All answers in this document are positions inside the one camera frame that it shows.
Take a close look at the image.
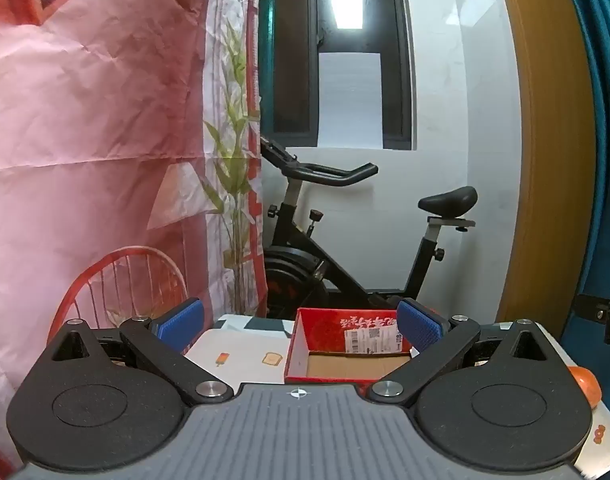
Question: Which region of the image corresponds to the dark framed window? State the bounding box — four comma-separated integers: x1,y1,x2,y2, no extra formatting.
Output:
258,0,417,151

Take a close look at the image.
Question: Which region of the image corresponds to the red cardboard box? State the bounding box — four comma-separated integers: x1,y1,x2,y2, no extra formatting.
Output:
283,307,417,386

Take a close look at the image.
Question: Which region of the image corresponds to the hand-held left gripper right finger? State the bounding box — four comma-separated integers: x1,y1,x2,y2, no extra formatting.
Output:
367,297,556,406

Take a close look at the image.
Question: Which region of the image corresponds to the white board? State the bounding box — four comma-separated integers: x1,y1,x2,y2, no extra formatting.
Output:
317,52,384,149

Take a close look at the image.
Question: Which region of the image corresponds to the white printed table cover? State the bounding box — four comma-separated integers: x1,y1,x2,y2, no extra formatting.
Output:
184,313,610,480

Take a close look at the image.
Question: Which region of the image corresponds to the pink printed backdrop curtain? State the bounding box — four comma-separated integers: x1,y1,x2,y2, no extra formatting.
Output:
0,0,271,480

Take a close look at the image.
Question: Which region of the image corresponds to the orange soft ball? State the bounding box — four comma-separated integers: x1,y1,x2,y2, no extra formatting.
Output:
567,365,602,409

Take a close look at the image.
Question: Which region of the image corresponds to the black exercise bike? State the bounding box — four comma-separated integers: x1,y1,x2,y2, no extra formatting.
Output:
259,136,479,322

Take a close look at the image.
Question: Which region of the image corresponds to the blue curtain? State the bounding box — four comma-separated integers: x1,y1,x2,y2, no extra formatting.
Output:
556,0,610,343

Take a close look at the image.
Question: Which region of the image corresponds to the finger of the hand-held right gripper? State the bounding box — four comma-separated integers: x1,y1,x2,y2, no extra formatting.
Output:
576,292,610,322

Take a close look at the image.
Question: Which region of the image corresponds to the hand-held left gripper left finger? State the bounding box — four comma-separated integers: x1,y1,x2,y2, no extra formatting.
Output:
46,297,235,406

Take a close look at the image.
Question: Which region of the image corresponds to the wooden door frame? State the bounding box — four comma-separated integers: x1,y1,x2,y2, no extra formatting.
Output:
494,0,599,328

